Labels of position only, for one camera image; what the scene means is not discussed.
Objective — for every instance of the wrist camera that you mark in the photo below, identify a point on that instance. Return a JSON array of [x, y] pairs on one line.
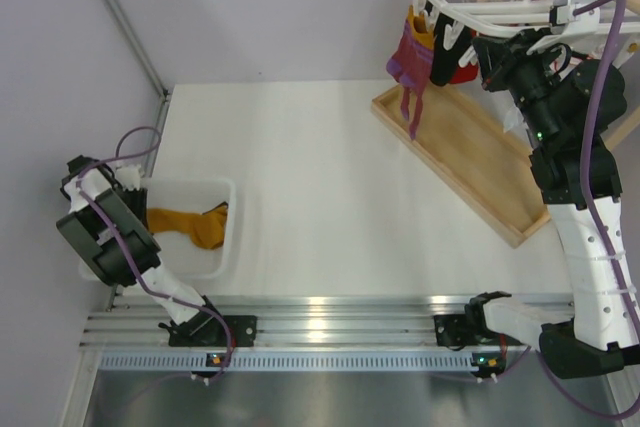
[[86, 177], [573, 17]]

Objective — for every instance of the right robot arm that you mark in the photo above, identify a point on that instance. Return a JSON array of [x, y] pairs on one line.
[[566, 109]]

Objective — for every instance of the black hanging sock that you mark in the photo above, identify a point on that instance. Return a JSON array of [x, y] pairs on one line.
[[446, 60]]

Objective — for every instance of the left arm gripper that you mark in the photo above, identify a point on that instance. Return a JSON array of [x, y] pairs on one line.
[[139, 208]]

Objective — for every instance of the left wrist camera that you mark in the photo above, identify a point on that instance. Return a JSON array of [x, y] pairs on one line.
[[86, 177]]

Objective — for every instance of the white plastic basket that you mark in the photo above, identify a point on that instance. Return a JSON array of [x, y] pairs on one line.
[[185, 260]]

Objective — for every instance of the purple striped sock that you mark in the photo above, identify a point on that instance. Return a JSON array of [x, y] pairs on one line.
[[411, 65]]

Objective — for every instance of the red hanging sock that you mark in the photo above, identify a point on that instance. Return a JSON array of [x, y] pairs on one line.
[[464, 74]]

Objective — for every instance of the wooden tray base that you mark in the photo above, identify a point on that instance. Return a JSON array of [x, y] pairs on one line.
[[468, 150]]

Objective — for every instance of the mustard sock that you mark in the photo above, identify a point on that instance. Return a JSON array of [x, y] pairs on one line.
[[163, 220], [208, 229]]

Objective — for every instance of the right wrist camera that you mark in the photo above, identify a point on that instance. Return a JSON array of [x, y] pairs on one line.
[[573, 17]]

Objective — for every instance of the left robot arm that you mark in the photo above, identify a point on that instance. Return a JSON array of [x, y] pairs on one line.
[[109, 227]]

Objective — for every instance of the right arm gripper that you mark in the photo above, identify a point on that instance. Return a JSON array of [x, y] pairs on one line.
[[497, 57]]

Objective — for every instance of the aluminium mounting rail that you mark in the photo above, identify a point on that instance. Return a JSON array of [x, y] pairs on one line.
[[307, 334]]

